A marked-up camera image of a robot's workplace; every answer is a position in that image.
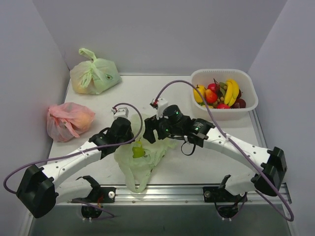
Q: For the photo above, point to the red apple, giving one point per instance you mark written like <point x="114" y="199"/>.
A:
<point x="213" y="87"/>

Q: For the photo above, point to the left black base bracket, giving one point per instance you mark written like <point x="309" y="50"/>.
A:
<point x="95" y="193"/>

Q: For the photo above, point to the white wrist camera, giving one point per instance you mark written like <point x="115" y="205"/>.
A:
<point x="160" y="105"/>
<point x="120" y="113"/>

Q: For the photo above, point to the white plastic basket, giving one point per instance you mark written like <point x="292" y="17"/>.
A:
<point x="204" y="77"/>

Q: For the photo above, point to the light green fruit bag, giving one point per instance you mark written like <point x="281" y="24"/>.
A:
<point x="138" y="171"/>

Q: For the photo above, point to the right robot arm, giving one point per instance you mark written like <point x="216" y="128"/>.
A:
<point x="268" y="166"/>

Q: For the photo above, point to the red tomato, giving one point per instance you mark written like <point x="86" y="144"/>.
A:
<point x="223" y="106"/>

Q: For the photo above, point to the green knotted plastic bag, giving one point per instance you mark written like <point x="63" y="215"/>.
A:
<point x="95" y="75"/>

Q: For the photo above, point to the dark maroon fruit upper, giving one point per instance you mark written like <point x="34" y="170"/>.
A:
<point x="239" y="94"/>

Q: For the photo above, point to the brown longan bunch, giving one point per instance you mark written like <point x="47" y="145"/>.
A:
<point x="220" y="92"/>

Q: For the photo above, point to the yellow banana bunch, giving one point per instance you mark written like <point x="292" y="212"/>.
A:
<point x="232" y="92"/>

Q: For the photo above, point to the pink knotted plastic bag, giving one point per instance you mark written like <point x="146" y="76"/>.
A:
<point x="67" y="121"/>

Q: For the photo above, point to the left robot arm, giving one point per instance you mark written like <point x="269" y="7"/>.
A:
<point x="41" y="188"/>

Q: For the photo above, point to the aluminium mounting rail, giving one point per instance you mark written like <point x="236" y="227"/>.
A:
<point x="153" y="193"/>

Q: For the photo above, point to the black base bracket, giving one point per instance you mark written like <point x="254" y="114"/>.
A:
<point x="212" y="194"/>
<point x="95" y="193"/>

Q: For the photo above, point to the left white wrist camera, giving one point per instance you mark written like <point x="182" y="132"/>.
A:
<point x="120" y="113"/>

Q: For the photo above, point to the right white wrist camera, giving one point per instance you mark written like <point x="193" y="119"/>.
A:
<point x="160" y="105"/>

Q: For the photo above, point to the yellow bell pepper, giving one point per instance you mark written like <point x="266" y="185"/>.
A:
<point x="199" y="93"/>

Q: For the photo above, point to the dark red fruit lower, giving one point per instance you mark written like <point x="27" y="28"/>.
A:
<point x="239" y="104"/>

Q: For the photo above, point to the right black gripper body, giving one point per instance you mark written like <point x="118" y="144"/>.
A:
<point x="150" y="128"/>

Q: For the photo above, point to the green pear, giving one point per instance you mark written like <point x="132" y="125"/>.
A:
<point x="138" y="150"/>

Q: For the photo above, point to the right black base bracket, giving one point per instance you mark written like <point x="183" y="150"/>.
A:
<point x="212" y="194"/>

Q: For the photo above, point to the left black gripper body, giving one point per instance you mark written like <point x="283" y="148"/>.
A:
<point x="125" y="134"/>

